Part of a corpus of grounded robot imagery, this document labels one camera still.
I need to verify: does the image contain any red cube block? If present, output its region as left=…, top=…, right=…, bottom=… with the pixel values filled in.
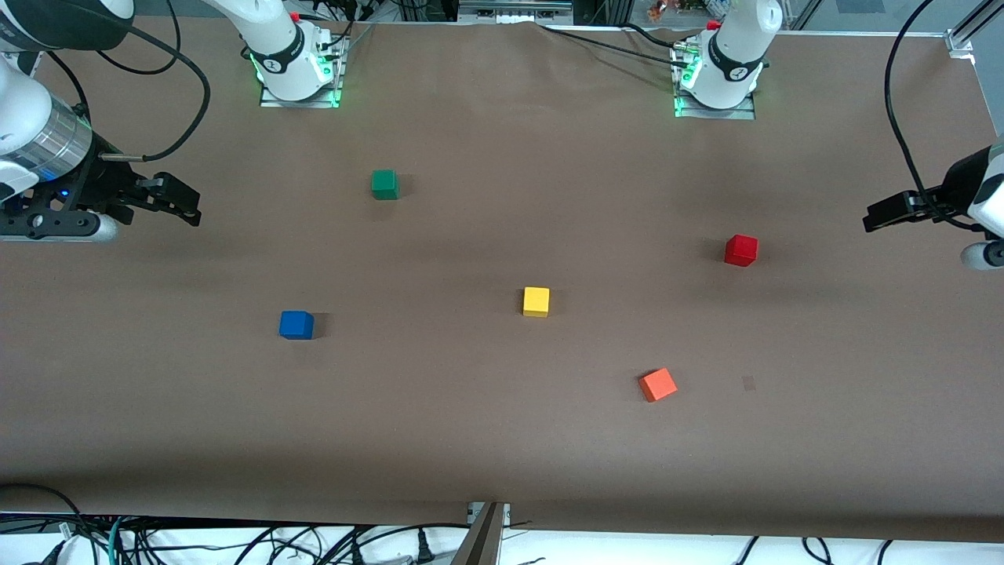
left=725, top=234, right=759, bottom=268

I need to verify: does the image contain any orange cube block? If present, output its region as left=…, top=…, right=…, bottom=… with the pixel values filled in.
left=638, top=367, right=678, bottom=403

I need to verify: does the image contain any brown table cover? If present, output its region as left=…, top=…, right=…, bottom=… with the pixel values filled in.
left=0, top=16, right=1004, bottom=542

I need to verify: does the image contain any dark metal bar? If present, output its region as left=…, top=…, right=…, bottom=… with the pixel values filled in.
left=451, top=504, right=504, bottom=565

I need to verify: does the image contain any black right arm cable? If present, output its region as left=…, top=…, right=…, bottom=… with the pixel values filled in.
left=47, top=0, right=212, bottom=162

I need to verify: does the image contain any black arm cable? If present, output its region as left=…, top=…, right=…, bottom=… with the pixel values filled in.
left=885, top=0, right=1004, bottom=231
left=47, top=0, right=212, bottom=162

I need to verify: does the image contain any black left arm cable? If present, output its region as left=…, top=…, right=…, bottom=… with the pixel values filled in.
left=885, top=0, right=1004, bottom=231

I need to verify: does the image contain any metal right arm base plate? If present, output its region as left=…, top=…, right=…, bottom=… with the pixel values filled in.
left=259, top=31, right=347, bottom=109

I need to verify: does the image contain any aluminium frame corner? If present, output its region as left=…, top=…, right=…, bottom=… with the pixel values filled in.
left=945, top=0, right=1004, bottom=57

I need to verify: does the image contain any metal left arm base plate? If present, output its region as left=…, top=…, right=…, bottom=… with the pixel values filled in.
left=673, top=43, right=758, bottom=120

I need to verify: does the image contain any black looped cable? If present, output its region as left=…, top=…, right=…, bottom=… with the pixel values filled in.
left=0, top=483, right=84, bottom=542

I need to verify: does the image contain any black base cable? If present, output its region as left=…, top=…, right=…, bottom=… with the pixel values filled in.
left=537, top=22, right=696, bottom=68

